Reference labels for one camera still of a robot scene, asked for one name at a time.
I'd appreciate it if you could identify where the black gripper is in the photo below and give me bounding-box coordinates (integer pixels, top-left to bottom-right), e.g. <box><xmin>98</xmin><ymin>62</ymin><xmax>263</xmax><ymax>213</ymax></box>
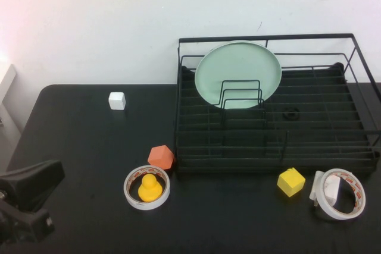
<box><xmin>0</xmin><ymin>160</ymin><xmax>65</xmax><ymax>243</ymax></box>

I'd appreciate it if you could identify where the light green round plate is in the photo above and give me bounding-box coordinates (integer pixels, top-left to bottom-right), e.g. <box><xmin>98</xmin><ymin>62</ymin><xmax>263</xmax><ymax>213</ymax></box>
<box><xmin>194</xmin><ymin>40</ymin><xmax>283</xmax><ymax>110</ymax></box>

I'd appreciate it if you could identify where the white tape roll around duck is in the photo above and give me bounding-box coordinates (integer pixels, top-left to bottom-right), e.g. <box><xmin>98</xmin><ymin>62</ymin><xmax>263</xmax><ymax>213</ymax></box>
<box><xmin>123</xmin><ymin>164</ymin><xmax>171</xmax><ymax>211</ymax></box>

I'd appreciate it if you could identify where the yellow rubber duck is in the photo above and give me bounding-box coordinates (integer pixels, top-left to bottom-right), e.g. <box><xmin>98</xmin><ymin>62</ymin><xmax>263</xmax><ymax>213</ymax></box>
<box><xmin>138</xmin><ymin>173</ymin><xmax>164</xmax><ymax>202</ymax></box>

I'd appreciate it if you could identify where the white side table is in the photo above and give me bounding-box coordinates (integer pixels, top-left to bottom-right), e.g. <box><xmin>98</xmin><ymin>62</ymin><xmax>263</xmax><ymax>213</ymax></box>
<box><xmin>0</xmin><ymin>63</ymin><xmax>23</xmax><ymax>136</ymax></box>

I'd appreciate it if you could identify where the white cube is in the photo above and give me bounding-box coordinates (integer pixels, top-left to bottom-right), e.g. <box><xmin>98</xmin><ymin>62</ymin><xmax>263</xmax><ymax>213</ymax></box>
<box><xmin>108</xmin><ymin>92</ymin><xmax>127</xmax><ymax>111</ymax></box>

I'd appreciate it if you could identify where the orange foam block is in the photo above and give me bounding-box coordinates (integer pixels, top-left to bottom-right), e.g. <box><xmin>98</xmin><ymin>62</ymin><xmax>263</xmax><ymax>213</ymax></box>
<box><xmin>147</xmin><ymin>145</ymin><xmax>176</xmax><ymax>171</ymax></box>

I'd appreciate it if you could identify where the yellow foam cube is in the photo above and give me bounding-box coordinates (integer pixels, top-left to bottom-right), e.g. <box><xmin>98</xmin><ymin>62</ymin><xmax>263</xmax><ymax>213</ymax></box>
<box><xmin>277</xmin><ymin>167</ymin><xmax>307</xmax><ymax>198</ymax></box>

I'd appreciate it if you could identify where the black plastic drip tray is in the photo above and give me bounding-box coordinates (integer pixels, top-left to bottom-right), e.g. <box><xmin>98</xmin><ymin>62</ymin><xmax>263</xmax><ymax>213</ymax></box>
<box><xmin>177</xmin><ymin>64</ymin><xmax>381</xmax><ymax>175</ymax></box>

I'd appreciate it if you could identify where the white tape roll around adapter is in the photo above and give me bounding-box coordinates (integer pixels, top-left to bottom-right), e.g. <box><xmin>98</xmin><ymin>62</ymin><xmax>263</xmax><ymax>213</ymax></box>
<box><xmin>315</xmin><ymin>168</ymin><xmax>367</xmax><ymax>221</ymax></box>

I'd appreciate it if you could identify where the white power plug adapter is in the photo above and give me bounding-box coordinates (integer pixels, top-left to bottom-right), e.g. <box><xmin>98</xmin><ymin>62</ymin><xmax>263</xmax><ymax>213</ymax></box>
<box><xmin>309</xmin><ymin>170</ymin><xmax>342</xmax><ymax>208</ymax></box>

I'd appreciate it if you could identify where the black wire plate holder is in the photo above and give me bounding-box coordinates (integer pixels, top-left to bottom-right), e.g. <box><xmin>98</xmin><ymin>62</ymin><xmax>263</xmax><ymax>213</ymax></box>
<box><xmin>219</xmin><ymin>79</ymin><xmax>268</xmax><ymax>136</ymax></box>

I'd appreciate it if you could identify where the black wire dish rack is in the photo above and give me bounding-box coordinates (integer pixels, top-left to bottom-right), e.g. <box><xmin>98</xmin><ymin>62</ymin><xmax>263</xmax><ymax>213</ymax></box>
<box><xmin>173</xmin><ymin>33</ymin><xmax>381</xmax><ymax>177</ymax></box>

